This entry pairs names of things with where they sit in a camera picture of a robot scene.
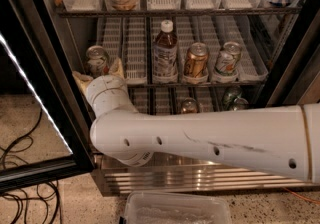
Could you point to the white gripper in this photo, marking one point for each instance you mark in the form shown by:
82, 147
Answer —
104, 85

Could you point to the green white 7up can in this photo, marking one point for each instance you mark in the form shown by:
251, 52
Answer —
97, 62

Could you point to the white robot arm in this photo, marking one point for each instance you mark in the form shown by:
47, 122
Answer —
283, 141

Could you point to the white tray under 7up can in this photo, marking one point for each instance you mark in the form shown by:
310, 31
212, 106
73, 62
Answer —
109, 36

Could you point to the brown tea bottle middle shelf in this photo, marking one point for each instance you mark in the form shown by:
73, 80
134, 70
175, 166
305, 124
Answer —
164, 54

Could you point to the open fridge glass door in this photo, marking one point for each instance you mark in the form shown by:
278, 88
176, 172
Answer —
41, 44

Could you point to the copper can bottom shelf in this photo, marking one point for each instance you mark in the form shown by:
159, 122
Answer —
189, 105

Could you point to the stainless steel fridge cabinet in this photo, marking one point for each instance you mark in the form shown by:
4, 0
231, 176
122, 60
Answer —
173, 173

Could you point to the gold soda can middle shelf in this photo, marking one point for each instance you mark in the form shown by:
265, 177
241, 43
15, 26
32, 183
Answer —
196, 60

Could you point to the white green can right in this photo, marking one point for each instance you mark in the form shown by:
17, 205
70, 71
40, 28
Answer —
228, 58

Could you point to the green can bottom rear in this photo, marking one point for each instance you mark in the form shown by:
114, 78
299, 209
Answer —
230, 94

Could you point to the green can bottom front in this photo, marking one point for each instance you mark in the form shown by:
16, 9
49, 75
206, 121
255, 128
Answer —
239, 104

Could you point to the right fridge glass door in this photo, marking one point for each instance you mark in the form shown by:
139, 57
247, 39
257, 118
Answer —
294, 78

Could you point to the clear plastic bin on floor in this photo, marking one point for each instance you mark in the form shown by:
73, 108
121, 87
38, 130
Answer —
173, 208

